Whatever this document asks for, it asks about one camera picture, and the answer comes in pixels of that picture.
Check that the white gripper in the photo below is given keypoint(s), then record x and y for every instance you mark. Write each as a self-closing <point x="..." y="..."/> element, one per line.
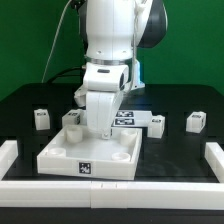
<point x="101" y="108"/>

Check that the white square tabletop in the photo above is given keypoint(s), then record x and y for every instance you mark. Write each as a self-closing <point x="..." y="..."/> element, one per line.
<point x="75" y="151"/>

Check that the white U-shaped fence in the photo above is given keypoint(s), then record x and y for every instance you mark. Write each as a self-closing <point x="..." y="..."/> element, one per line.
<point x="95" y="194"/>

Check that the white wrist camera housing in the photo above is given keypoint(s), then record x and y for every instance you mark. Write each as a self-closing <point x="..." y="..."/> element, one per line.
<point x="105" y="78"/>

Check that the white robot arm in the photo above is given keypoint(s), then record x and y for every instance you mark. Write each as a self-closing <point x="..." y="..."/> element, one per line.
<point x="113" y="31"/>

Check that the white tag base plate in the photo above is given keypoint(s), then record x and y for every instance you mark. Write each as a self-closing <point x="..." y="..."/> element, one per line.
<point x="132" y="118"/>

